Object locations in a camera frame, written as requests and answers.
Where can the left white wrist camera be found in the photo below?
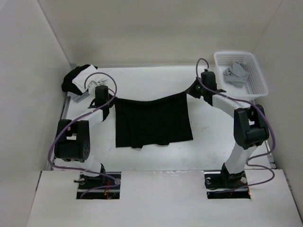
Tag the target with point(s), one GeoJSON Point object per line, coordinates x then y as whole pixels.
{"type": "Point", "coordinates": [92, 85]}

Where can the grey tank top in basket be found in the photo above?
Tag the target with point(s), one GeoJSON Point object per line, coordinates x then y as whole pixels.
{"type": "Point", "coordinates": [236, 74]}

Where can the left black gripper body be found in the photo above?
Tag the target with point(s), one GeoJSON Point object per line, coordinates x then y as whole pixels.
{"type": "Point", "coordinates": [110, 97]}

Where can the white plastic basket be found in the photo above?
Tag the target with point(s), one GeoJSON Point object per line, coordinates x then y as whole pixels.
{"type": "Point", "coordinates": [255, 85]}

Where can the folded black tank top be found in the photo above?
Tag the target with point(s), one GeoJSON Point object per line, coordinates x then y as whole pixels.
{"type": "Point", "coordinates": [67, 85]}

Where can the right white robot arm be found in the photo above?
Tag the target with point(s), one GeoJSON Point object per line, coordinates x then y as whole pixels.
{"type": "Point", "coordinates": [250, 128]}

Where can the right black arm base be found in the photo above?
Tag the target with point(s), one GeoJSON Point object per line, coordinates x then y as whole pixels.
{"type": "Point", "coordinates": [222, 185]}

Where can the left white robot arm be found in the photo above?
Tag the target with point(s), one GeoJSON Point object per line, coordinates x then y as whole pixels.
{"type": "Point", "coordinates": [73, 145]}

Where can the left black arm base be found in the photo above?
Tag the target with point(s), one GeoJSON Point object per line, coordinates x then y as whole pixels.
{"type": "Point", "coordinates": [98, 187]}

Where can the black tank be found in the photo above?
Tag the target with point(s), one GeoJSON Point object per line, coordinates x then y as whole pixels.
{"type": "Point", "coordinates": [161, 121]}
{"type": "Point", "coordinates": [67, 85]}

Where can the folded white tank top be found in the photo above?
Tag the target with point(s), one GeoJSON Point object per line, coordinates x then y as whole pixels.
{"type": "Point", "coordinates": [82, 80]}

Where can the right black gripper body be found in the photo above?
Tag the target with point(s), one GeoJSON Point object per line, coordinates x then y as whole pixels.
{"type": "Point", "coordinates": [197, 90]}

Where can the folded grey tank top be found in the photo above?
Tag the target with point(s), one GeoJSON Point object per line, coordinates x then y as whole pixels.
{"type": "Point", "coordinates": [78, 98]}

